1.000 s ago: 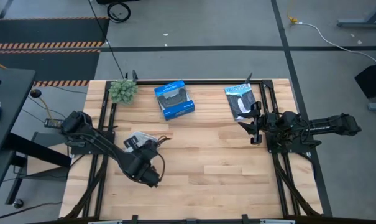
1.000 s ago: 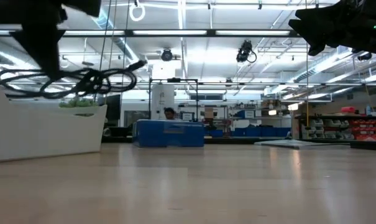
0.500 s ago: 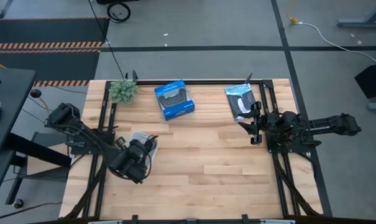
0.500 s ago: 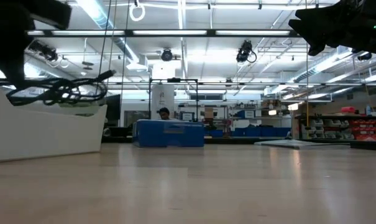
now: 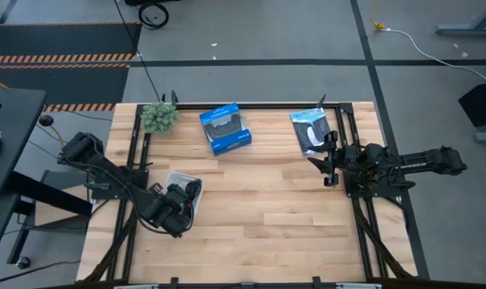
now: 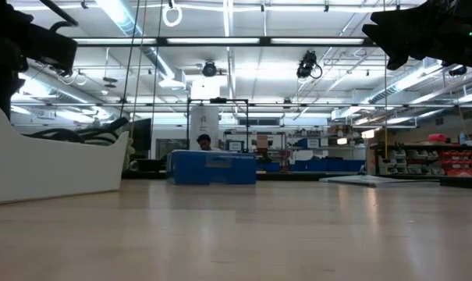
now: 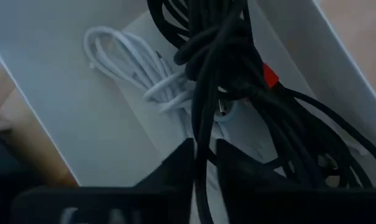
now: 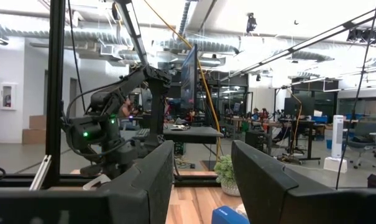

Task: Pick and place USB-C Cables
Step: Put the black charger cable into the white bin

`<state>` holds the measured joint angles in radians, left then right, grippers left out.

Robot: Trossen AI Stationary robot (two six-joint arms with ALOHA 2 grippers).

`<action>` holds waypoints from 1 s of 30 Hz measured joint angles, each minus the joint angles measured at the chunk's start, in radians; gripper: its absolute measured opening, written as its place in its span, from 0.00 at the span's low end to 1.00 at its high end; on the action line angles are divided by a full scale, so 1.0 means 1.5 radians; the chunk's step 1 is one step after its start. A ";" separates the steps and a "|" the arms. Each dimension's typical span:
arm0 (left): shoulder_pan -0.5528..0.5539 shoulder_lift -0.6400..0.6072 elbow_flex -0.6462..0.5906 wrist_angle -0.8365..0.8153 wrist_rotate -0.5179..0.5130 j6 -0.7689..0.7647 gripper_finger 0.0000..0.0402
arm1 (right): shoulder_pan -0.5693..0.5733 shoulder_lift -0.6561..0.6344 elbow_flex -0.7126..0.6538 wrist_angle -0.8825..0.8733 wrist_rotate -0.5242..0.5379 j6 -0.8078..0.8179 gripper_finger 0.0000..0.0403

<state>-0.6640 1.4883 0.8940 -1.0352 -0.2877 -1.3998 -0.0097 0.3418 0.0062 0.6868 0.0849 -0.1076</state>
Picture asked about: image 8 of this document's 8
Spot silver aluminium strip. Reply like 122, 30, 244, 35
29, 154, 53, 191

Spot black ceiling spotlights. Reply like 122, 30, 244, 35
346, 27, 376, 45

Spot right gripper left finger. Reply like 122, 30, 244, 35
0, 139, 175, 224

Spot white tower fan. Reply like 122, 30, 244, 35
323, 114, 349, 174

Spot black computer monitor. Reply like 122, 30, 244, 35
180, 43, 199, 114

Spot black aluminium table frame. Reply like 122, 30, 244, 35
0, 0, 221, 190

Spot green potted succulent plant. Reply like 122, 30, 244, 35
213, 154, 242, 197

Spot grey office chair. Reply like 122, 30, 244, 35
346, 116, 376, 170

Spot black cabinet box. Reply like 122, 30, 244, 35
245, 129, 268, 152

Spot blue game controller box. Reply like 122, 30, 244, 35
211, 205, 250, 224

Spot yellow hanging cable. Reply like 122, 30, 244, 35
142, 0, 222, 162

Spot large cardboard box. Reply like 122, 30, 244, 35
22, 128, 48, 145

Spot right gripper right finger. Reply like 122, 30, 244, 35
231, 139, 376, 224

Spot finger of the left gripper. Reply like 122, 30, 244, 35
80, 164, 103, 177

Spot white fire extinguisher cabinet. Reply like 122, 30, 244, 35
0, 82, 18, 111

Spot black keyboard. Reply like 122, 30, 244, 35
133, 128, 151, 141

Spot small cardboard box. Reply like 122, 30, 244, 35
28, 114, 48, 131

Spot black ceiling light rail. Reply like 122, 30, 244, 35
220, 6, 376, 82

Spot black standing desk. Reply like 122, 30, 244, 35
277, 93, 322, 164

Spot black ceiling camera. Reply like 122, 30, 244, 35
245, 12, 258, 34

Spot thin black hanging cable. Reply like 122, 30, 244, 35
335, 0, 376, 190
66, 0, 86, 113

